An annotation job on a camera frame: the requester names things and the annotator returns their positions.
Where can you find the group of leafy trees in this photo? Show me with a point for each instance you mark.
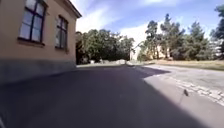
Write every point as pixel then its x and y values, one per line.
pixel 103 45

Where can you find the dark grey asphalt path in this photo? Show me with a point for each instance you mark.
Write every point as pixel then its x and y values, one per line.
pixel 100 96

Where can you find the row of trees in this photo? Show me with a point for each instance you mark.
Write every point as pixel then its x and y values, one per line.
pixel 176 43

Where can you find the dry grass field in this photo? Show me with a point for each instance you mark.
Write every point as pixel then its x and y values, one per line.
pixel 200 64

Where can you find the grey cobblestone strip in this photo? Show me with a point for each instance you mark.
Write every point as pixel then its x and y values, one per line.
pixel 207 92

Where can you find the yellow plastered building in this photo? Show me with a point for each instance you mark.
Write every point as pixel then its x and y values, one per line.
pixel 10 50

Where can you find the tall tree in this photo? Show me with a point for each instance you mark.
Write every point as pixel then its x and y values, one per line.
pixel 219 30

